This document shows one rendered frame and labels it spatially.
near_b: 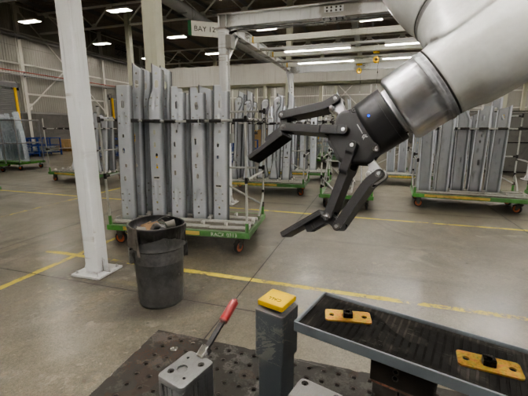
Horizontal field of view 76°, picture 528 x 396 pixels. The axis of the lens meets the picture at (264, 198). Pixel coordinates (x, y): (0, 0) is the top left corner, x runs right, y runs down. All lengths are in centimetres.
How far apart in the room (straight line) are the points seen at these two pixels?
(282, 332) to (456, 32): 57
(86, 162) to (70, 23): 124
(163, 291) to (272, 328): 235
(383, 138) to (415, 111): 5
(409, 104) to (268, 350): 55
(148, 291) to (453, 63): 285
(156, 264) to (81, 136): 150
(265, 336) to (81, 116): 320
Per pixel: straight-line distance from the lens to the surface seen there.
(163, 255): 289
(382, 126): 44
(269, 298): 73
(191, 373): 72
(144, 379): 131
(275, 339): 74
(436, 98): 43
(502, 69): 44
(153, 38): 779
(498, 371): 65
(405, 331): 68
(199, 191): 453
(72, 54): 375
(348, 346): 62
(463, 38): 44
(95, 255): 391
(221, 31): 683
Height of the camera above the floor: 151
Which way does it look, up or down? 12 degrees down
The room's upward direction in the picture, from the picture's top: straight up
